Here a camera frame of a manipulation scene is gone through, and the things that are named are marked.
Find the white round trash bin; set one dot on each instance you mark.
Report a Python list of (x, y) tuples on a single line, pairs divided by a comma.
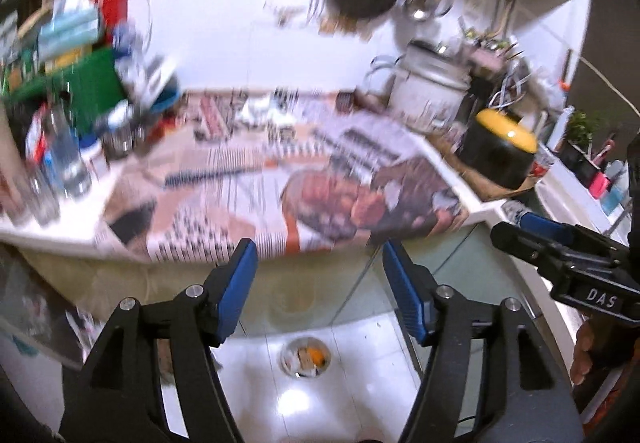
[(295, 361)]

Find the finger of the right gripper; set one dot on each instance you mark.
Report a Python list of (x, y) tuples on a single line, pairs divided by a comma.
[(543, 227)]

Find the wooden board under pot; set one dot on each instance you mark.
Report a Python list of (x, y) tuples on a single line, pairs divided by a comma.
[(483, 188)]

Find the clear glass bottle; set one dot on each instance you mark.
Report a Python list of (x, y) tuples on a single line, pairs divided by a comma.
[(68, 165)]

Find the orange sleeve forearm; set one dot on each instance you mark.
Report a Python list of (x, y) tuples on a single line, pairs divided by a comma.
[(608, 404)]

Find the clear drinking glass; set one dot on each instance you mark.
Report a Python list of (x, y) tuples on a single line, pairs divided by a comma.
[(41, 198)]

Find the crumpled white paper box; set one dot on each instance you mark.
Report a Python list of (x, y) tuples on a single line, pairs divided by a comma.
[(260, 111)]

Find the black yellow round pot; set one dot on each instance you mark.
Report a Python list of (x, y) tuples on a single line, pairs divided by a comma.
[(498, 148)]

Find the printed newspaper table cover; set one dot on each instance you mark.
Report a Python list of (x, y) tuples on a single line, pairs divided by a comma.
[(334, 175)]

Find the green box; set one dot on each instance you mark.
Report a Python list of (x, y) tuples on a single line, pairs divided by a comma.
[(93, 84)]

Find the white pill bottle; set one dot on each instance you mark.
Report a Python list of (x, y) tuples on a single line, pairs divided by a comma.
[(92, 152)]

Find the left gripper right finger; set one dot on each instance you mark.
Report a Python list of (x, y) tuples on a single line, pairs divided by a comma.
[(524, 395)]

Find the orange peel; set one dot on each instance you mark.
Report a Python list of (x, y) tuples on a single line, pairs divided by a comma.
[(317, 356)]

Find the white rice cooker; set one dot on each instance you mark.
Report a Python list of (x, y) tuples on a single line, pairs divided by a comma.
[(424, 86)]

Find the right hand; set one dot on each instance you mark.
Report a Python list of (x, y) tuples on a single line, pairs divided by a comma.
[(582, 361)]

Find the utensil holder with chopsticks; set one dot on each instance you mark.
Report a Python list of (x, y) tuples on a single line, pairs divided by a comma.
[(487, 53)]

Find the blue bowl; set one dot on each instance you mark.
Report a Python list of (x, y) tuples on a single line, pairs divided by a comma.
[(167, 98)]

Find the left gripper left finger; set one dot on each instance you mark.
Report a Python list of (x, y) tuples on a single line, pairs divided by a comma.
[(151, 377)]

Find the teal tissue box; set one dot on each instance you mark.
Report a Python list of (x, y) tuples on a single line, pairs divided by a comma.
[(68, 31)]

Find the small green potted plant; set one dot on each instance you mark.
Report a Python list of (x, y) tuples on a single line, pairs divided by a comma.
[(577, 138)]

